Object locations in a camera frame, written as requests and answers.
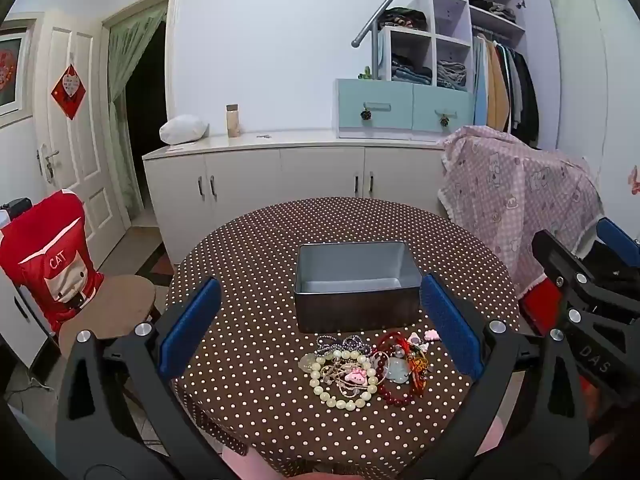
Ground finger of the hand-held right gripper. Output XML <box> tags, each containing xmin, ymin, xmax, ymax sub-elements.
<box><xmin>531</xmin><ymin>230</ymin><xmax>640</xmax><ymax>326</ymax></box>
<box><xmin>595</xmin><ymin>217</ymin><xmax>640</xmax><ymax>266</ymax></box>

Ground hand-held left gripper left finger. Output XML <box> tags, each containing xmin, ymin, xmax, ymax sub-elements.
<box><xmin>55</xmin><ymin>276</ymin><xmax>236</xmax><ymax>480</ymax></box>

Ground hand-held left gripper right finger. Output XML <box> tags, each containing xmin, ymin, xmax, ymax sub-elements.
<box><xmin>415</xmin><ymin>273</ymin><xmax>592</xmax><ymax>480</ymax></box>

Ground thin red bead bracelet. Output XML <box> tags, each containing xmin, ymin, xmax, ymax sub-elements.
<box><xmin>374</xmin><ymin>331</ymin><xmax>407</xmax><ymax>358</ymax></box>

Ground dark red bead bracelet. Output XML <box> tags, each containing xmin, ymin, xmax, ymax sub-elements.
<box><xmin>372</xmin><ymin>352</ymin><xmax>417</xmax><ymax>406</ymax></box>

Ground grey metal tin box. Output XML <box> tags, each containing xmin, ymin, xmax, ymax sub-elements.
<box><xmin>294</xmin><ymin>241</ymin><xmax>421</xmax><ymax>333</ymax></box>

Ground pink pig charm bracelet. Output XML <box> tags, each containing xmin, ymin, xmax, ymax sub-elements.
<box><xmin>322</xmin><ymin>360</ymin><xmax>376</xmax><ymax>401</ymax></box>

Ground silver chain necklace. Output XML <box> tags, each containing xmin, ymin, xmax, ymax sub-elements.
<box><xmin>315</xmin><ymin>334</ymin><xmax>372</xmax><ymax>357</ymax></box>

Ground pale green bead bracelet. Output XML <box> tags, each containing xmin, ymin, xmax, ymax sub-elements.
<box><xmin>309</xmin><ymin>350</ymin><xmax>381</xmax><ymax>410</ymax></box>

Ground red chair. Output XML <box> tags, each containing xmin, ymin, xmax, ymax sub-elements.
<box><xmin>520</xmin><ymin>275</ymin><xmax>566</xmax><ymax>336</ymax></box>

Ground pink printed blanket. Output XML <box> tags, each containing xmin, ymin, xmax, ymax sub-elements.
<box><xmin>437</xmin><ymin>125</ymin><xmax>606</xmax><ymax>301</ymax></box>

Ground brown round seat cushion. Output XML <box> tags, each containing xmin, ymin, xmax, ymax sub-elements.
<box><xmin>59</xmin><ymin>275</ymin><xmax>157</xmax><ymax>356</ymax></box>

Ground white sideboard cabinet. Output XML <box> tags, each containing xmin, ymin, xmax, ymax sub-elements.
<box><xmin>142</xmin><ymin>130</ymin><xmax>451</xmax><ymax>266</ymax></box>

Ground small white cabinet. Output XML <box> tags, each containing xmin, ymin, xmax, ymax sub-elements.
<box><xmin>0</xmin><ymin>260</ymin><xmax>56</xmax><ymax>371</ymax></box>

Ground row of hanging clothes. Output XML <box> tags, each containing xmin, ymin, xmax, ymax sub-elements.
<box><xmin>472</xmin><ymin>32</ymin><xmax>541</xmax><ymax>148</ymax></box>

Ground white panel door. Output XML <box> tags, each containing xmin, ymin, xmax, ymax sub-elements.
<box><xmin>32</xmin><ymin>12</ymin><xmax>128</xmax><ymax>271</ymax></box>

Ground white bag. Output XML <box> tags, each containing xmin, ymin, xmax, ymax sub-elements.
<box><xmin>159</xmin><ymin>114</ymin><xmax>210</xmax><ymax>145</ymax></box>

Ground folded grey clothes stack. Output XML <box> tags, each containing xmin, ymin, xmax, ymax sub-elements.
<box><xmin>436</xmin><ymin>60</ymin><xmax>468</xmax><ymax>90</ymax></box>

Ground black device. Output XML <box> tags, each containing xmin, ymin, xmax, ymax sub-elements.
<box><xmin>0</xmin><ymin>199</ymin><xmax>33</xmax><ymax>221</ymax></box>

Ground white open wardrobe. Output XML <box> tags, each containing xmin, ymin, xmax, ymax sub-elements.
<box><xmin>372</xmin><ymin>0</ymin><xmax>561</xmax><ymax>148</ymax></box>

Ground folded jeans stack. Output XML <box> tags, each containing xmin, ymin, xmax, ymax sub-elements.
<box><xmin>391</xmin><ymin>54</ymin><xmax>433</xmax><ymax>85</ymax></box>

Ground teal drawer unit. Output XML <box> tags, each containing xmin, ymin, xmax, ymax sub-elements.
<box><xmin>335</xmin><ymin>78</ymin><xmax>475</xmax><ymax>142</ymax></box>

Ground dark clothes on shelf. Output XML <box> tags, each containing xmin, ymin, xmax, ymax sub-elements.
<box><xmin>469</xmin><ymin>0</ymin><xmax>518</xmax><ymax>23</ymax></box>

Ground green curtain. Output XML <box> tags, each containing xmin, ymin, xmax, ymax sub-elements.
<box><xmin>107</xmin><ymin>2</ymin><xmax>168</xmax><ymax>221</ymax></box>

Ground red diamond door decoration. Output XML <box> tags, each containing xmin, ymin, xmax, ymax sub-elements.
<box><xmin>50</xmin><ymin>63</ymin><xmax>87</xmax><ymax>121</ymax></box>

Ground dark clothes pile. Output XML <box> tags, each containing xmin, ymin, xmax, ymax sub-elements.
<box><xmin>377</xmin><ymin>6</ymin><xmax>427</xmax><ymax>31</ymax></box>

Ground grey metal handrail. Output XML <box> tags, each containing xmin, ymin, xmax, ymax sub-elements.
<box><xmin>351</xmin><ymin>0</ymin><xmax>431</xmax><ymax>48</ymax></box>

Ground window with red papercuts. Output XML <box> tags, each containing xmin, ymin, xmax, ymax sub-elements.
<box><xmin>0</xmin><ymin>19</ymin><xmax>37</xmax><ymax>121</ymax></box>

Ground silver door handle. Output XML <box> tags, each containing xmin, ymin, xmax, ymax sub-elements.
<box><xmin>36</xmin><ymin>144</ymin><xmax>61</xmax><ymax>183</ymax></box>

